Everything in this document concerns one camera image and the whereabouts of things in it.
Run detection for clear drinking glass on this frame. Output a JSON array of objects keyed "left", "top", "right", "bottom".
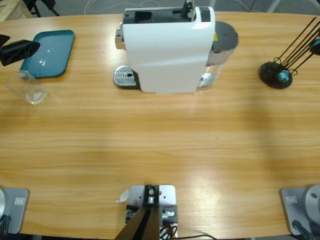
[{"left": 5, "top": 69, "right": 49, "bottom": 105}]

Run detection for white capsule coffee machine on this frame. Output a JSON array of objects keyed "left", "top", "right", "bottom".
[{"left": 114, "top": 0, "right": 216, "bottom": 95}]

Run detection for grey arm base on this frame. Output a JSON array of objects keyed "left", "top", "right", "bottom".
[
  {"left": 0, "top": 187, "right": 31, "bottom": 235},
  {"left": 279, "top": 184, "right": 320, "bottom": 236}
]

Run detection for teal plastic tray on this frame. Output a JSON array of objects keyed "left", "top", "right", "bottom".
[{"left": 19, "top": 29, "right": 76, "bottom": 79}]

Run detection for black capsule stand with rods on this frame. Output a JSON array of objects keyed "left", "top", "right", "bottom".
[{"left": 259, "top": 16, "right": 320, "bottom": 90}]

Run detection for black stand legs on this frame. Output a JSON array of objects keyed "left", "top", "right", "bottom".
[{"left": 23, "top": 0, "right": 61, "bottom": 18}]

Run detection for clear water tank dark lid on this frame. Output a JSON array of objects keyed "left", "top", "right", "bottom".
[{"left": 199, "top": 21, "right": 240, "bottom": 88}]

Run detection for metal drip tray grate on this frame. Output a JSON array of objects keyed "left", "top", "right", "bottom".
[{"left": 113, "top": 64, "right": 141, "bottom": 90}]

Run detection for white paper tag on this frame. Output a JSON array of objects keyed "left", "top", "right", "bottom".
[{"left": 115, "top": 188, "right": 130, "bottom": 203}]

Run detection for white floor cable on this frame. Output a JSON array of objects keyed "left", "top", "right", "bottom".
[{"left": 84, "top": 0, "right": 162, "bottom": 14}]

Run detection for black base cable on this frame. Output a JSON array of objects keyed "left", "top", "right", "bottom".
[
  {"left": 0, "top": 215, "right": 12, "bottom": 235},
  {"left": 291, "top": 219, "right": 315, "bottom": 240}
]

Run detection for white mount block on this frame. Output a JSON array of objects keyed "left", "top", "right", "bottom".
[{"left": 124, "top": 184, "right": 179, "bottom": 238}]

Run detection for dark camera post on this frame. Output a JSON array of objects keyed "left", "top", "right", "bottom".
[{"left": 115, "top": 184, "right": 161, "bottom": 240}]

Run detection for thin black cable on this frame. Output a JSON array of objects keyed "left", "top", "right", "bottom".
[{"left": 176, "top": 233, "right": 218, "bottom": 240}]

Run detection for orange black wire bundle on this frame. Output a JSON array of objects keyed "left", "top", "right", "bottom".
[{"left": 159, "top": 223, "right": 179, "bottom": 240}]

